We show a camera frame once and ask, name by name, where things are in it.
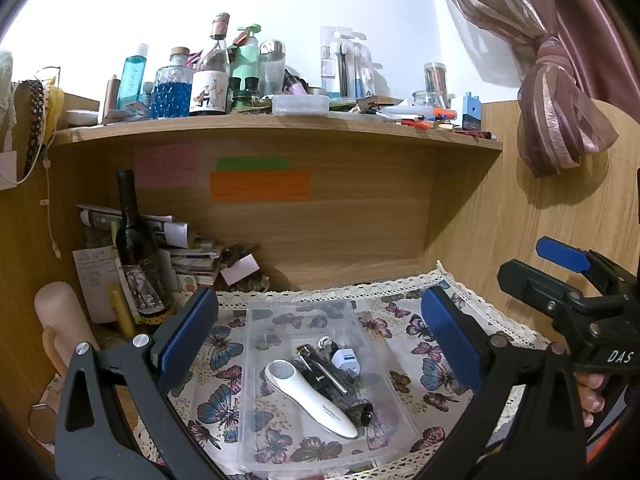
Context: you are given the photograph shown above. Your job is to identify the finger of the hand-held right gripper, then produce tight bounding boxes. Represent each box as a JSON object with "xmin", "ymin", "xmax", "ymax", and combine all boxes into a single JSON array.
[
  {"xmin": 536, "ymin": 236, "xmax": 640, "ymax": 297},
  {"xmin": 497, "ymin": 259, "xmax": 584, "ymax": 322}
]

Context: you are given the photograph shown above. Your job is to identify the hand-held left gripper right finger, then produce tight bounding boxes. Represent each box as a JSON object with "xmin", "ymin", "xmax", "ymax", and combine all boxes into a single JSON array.
[{"xmin": 419, "ymin": 285, "xmax": 588, "ymax": 480}]

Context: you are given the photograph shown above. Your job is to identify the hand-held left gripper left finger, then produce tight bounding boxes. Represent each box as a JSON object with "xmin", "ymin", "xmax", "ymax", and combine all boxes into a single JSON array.
[{"xmin": 54, "ymin": 287, "xmax": 221, "ymax": 480}]

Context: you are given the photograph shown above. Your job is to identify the white plug adapter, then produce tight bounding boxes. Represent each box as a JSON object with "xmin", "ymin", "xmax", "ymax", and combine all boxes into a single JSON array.
[{"xmin": 331, "ymin": 347, "xmax": 362, "ymax": 377}]

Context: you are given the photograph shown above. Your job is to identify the black silver corkscrew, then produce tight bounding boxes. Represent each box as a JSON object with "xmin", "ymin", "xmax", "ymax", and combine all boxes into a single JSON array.
[{"xmin": 295, "ymin": 342, "xmax": 353, "ymax": 396}]

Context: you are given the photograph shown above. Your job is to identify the white handheld massager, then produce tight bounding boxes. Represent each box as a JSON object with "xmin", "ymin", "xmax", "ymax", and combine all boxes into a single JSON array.
[{"xmin": 264, "ymin": 359, "xmax": 359, "ymax": 440}]

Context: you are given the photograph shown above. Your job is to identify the clear plastic storage box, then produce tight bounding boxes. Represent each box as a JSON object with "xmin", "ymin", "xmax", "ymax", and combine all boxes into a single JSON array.
[{"xmin": 239, "ymin": 300, "xmax": 421, "ymax": 476}]

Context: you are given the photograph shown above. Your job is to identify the person's right hand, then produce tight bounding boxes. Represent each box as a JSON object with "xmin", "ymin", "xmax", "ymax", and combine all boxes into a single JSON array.
[{"xmin": 575, "ymin": 372, "xmax": 609, "ymax": 428}]

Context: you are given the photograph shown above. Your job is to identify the butterfly print lace cloth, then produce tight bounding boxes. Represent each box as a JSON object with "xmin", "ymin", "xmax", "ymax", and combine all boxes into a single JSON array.
[{"xmin": 135, "ymin": 260, "xmax": 551, "ymax": 480}]

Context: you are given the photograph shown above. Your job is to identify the yellow lip balm tube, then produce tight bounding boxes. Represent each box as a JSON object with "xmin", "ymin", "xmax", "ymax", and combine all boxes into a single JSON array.
[{"xmin": 109, "ymin": 284, "xmax": 136, "ymax": 337}]

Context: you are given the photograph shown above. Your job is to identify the pale pink folded card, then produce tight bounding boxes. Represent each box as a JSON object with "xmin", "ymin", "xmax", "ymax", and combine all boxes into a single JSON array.
[{"xmin": 220, "ymin": 255, "xmax": 260, "ymax": 286}]

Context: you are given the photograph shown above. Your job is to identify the dark wine bottle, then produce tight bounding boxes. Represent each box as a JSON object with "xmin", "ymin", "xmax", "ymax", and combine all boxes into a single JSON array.
[{"xmin": 115, "ymin": 170, "xmax": 173, "ymax": 326}]

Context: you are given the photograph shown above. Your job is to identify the pile of bottle caps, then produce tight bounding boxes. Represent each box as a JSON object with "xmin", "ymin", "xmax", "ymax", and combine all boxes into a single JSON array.
[{"xmin": 235, "ymin": 272, "xmax": 296, "ymax": 293}]

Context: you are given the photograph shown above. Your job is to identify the brown metal clip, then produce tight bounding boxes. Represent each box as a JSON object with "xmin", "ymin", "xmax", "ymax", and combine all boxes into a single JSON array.
[{"xmin": 222, "ymin": 244, "xmax": 263, "ymax": 266}]

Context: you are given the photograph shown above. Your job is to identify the handwritten white note paper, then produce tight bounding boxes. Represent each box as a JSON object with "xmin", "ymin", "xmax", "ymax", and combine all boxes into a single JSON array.
[{"xmin": 72, "ymin": 246, "xmax": 121, "ymax": 324}]

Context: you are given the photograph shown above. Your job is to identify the beige rounded cylinder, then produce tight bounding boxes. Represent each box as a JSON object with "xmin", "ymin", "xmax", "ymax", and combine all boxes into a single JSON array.
[{"xmin": 34, "ymin": 282, "xmax": 96, "ymax": 377}]

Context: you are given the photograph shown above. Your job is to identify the rolled printed papers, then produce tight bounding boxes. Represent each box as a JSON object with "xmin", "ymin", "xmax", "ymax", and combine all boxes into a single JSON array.
[{"xmin": 77, "ymin": 203, "xmax": 191, "ymax": 249}]

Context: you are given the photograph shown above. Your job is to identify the orange sticky note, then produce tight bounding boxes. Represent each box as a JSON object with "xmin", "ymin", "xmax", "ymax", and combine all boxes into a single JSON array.
[{"xmin": 209, "ymin": 170, "xmax": 312, "ymax": 203}]

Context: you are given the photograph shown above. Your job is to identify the pink sticky note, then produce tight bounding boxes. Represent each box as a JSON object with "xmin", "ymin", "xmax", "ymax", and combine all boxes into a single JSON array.
[{"xmin": 135, "ymin": 144, "xmax": 197, "ymax": 187}]

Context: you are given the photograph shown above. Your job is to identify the blue and white block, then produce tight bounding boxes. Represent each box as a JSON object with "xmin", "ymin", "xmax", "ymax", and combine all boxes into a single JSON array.
[{"xmin": 461, "ymin": 91, "xmax": 483, "ymax": 131}]

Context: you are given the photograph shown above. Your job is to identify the green sticky note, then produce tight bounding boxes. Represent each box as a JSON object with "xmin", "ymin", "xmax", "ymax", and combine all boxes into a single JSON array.
[{"xmin": 216, "ymin": 156, "xmax": 291, "ymax": 172}]

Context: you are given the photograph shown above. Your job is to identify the pile of pens and markers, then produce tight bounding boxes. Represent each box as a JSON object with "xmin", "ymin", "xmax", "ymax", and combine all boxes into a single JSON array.
[{"xmin": 375, "ymin": 102, "xmax": 501, "ymax": 141}]

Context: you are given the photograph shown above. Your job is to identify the striped mauve curtain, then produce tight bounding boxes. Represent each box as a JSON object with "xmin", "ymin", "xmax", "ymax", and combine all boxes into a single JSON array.
[{"xmin": 425, "ymin": 0, "xmax": 640, "ymax": 178}]

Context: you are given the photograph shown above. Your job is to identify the glass jar of pens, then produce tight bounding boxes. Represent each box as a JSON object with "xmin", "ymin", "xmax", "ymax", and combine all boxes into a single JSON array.
[{"xmin": 424, "ymin": 62, "xmax": 447, "ymax": 106}]

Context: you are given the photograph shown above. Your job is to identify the wooden shelf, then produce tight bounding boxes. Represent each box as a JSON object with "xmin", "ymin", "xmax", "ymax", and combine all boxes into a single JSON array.
[{"xmin": 50, "ymin": 110, "xmax": 503, "ymax": 152}]

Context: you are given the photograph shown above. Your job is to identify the glass bottle with blue beads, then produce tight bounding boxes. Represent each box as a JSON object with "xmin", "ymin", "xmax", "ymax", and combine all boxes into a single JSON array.
[{"xmin": 151, "ymin": 47, "xmax": 196, "ymax": 120}]

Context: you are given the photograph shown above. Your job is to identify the clear bottle with cartoon label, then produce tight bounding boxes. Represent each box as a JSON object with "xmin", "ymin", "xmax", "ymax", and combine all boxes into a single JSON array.
[{"xmin": 190, "ymin": 12, "xmax": 232, "ymax": 117}]

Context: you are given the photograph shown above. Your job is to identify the brown cardboard roll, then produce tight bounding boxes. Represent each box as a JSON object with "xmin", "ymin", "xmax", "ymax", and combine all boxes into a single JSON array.
[{"xmin": 102, "ymin": 76, "xmax": 121, "ymax": 123}]

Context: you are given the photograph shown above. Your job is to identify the small clear lidded container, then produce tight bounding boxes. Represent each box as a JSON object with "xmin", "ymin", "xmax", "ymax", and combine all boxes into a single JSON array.
[{"xmin": 272, "ymin": 94, "xmax": 331, "ymax": 115}]

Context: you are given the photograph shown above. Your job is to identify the black beaded headband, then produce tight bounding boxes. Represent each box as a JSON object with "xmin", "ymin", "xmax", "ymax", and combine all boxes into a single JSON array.
[{"xmin": 22, "ymin": 80, "xmax": 46, "ymax": 182}]

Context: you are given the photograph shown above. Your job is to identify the blue mouthwash bottle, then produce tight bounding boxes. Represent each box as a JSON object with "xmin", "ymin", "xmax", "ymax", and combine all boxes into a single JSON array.
[{"xmin": 117, "ymin": 43, "xmax": 150, "ymax": 111}]

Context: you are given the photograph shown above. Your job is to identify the clear shaker with silver lid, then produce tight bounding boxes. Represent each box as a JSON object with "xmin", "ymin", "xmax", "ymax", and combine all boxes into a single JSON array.
[{"xmin": 259, "ymin": 40, "xmax": 287, "ymax": 97}]

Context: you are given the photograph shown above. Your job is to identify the green pump bottle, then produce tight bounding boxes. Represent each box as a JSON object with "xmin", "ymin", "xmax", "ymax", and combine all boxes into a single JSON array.
[{"xmin": 231, "ymin": 24, "xmax": 263, "ymax": 81}]

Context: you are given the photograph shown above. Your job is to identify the packaged toothbrush heads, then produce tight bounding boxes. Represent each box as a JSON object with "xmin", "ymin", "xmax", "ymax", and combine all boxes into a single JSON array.
[{"xmin": 320, "ymin": 26, "xmax": 376, "ymax": 100}]

